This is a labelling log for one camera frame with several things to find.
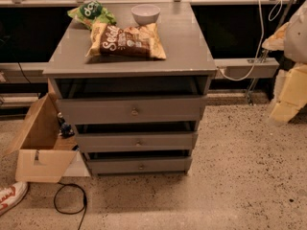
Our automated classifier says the grey bottom drawer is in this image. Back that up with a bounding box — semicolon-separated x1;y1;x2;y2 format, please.
87;157;192;174

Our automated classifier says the grey drawer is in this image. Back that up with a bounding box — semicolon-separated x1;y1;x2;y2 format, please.
57;96;205;125
76;131;198;152
87;157;192;174

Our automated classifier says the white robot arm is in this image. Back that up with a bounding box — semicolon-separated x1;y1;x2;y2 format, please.
262;1;307;126

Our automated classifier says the grey top drawer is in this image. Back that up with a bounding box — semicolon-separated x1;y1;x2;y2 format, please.
57;96;205;125

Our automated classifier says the grey drawer cabinet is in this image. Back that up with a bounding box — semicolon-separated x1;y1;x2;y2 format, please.
44;2;217;165

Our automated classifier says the grey middle drawer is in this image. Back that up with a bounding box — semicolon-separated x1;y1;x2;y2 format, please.
76;131;198;152

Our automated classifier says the open cardboard box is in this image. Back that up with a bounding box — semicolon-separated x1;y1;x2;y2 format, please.
3;92;79;184

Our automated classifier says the brown chip bag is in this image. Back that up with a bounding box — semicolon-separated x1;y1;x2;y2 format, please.
87;22;166;59

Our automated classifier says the blue bottle in box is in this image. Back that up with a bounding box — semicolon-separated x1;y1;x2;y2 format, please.
57;112;74;138

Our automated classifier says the white bowl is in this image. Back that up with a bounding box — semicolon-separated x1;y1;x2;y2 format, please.
131;4;160;26

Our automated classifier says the metal pole stand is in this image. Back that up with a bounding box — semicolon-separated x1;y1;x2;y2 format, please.
245;0;303;105

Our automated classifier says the green chip bag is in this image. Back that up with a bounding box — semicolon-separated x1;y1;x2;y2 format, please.
67;1;116;30

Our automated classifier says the white red sneaker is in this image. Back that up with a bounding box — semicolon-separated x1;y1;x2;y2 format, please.
0;181;29;216

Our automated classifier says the grey window ledge rail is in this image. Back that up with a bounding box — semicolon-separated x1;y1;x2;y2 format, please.
214;57;279;80

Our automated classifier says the black floor cable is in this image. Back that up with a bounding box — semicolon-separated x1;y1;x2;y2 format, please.
53;182;88;230

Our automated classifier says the white hanging cable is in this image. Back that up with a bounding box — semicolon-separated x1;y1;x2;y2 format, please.
217;0;284;82

